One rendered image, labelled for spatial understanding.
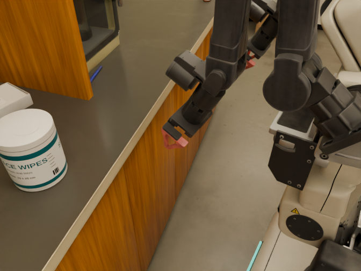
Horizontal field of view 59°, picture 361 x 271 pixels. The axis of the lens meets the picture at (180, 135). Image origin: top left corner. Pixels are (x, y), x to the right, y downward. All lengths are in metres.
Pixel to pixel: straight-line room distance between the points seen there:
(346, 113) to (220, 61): 0.23
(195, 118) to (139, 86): 0.44
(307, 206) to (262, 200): 1.05
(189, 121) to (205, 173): 1.36
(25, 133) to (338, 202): 0.76
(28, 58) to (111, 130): 0.37
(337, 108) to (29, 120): 0.62
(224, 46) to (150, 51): 0.76
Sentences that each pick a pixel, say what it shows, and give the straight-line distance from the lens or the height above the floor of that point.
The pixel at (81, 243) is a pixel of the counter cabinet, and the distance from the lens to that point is 0.88.
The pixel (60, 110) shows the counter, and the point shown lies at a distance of 1.06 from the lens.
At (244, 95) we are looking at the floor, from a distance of 2.78.
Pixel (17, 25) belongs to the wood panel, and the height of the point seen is 1.16.
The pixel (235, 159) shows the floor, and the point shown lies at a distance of 2.18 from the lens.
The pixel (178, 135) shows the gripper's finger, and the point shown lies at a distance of 0.72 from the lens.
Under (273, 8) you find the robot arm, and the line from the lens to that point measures 1.02.
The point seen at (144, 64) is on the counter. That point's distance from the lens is 1.24.
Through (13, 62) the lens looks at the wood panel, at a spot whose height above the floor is 1.03.
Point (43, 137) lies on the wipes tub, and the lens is 0.74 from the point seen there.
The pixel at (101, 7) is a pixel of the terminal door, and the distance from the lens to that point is 1.24.
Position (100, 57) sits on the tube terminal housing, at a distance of 1.28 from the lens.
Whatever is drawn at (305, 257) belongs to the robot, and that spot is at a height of 0.28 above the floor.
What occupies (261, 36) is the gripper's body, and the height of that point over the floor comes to 1.12.
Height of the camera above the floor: 1.53
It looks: 41 degrees down
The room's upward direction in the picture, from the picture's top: straight up
